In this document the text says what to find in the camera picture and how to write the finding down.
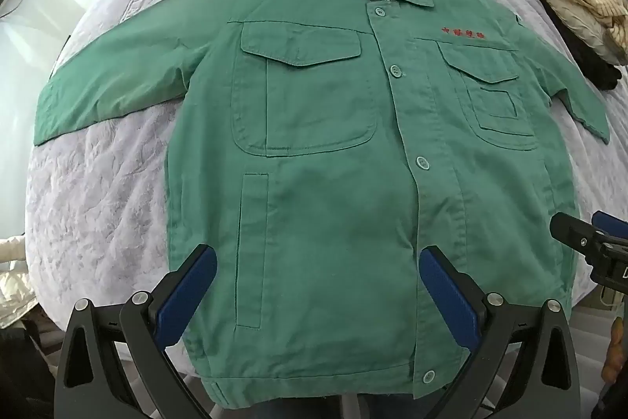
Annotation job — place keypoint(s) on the lavender plush blanket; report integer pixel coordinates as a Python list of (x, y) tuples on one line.
[(103, 183)]

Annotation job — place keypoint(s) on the green work jacket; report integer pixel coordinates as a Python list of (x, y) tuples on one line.
[(338, 163)]

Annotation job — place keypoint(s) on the white knit garment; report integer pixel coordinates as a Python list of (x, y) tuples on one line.
[(571, 19)]

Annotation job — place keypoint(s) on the cream white cloth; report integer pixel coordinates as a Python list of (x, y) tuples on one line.
[(12, 281)]

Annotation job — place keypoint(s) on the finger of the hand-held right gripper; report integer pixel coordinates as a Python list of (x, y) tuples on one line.
[(571, 232), (611, 222)]

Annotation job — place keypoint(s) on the black garment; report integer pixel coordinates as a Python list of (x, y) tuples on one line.
[(596, 68)]

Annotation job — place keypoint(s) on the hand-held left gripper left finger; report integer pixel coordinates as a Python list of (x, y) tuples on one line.
[(189, 296)]

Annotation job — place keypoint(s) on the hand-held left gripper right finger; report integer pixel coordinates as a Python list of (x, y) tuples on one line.
[(449, 296)]

